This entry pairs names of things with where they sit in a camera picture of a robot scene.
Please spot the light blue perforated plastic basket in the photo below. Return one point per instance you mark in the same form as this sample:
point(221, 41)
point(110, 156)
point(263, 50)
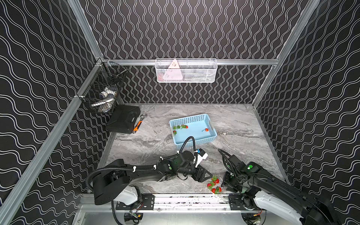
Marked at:
point(196, 124)

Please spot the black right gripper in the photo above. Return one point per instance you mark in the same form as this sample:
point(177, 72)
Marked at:
point(227, 186)

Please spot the white wire wall basket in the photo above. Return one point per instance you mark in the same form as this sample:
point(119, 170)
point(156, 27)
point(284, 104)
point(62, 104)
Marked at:
point(194, 70)

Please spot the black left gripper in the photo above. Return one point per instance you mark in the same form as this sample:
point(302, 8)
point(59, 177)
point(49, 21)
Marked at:
point(197, 171)

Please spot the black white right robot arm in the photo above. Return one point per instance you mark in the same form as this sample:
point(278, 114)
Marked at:
point(259, 189)

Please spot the black wire corner basket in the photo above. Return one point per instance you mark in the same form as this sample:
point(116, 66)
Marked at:
point(110, 75)

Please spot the orange handled wrench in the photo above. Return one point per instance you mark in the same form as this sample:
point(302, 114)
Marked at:
point(136, 128)

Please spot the clear plastic clamshell container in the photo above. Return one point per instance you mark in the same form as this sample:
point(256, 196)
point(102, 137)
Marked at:
point(215, 185)

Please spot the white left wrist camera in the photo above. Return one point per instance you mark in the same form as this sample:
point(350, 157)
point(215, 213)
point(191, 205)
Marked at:
point(201, 155)

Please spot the black plastic case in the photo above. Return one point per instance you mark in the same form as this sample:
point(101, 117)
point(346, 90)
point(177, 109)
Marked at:
point(123, 119)

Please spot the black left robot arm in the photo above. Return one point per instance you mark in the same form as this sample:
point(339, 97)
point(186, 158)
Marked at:
point(117, 181)

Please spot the white items in corner basket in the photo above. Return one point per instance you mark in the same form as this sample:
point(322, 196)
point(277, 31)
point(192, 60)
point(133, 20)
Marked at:
point(107, 99)

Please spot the pink triangular object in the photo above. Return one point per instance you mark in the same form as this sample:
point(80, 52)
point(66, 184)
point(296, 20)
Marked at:
point(173, 73)

